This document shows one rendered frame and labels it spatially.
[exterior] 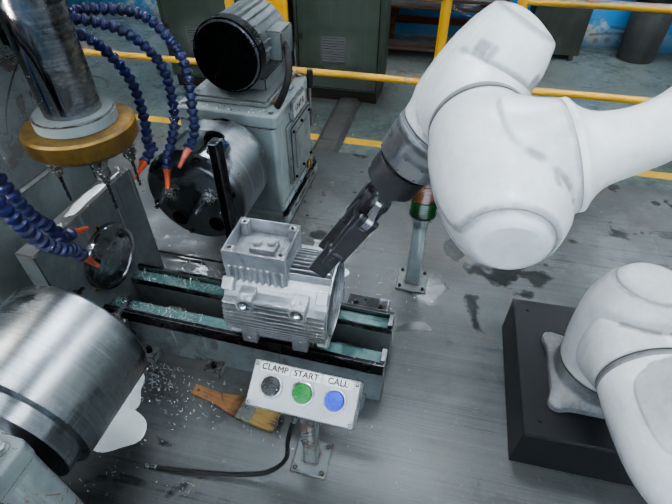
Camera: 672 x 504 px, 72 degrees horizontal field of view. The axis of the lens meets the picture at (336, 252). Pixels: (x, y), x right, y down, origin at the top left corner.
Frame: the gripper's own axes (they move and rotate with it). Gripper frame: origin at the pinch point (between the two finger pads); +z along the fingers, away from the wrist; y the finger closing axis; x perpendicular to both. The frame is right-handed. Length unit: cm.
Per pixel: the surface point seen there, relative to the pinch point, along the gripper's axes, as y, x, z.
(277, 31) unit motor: -65, -33, 6
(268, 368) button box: 16.2, 1.1, 13.2
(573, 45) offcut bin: -461, 158, 27
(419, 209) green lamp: -33.1, 17.3, 5.9
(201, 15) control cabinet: -310, -135, 147
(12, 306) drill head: 20.4, -36.4, 25.8
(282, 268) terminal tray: -0.9, -4.2, 10.9
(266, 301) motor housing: 2.1, -3.2, 17.4
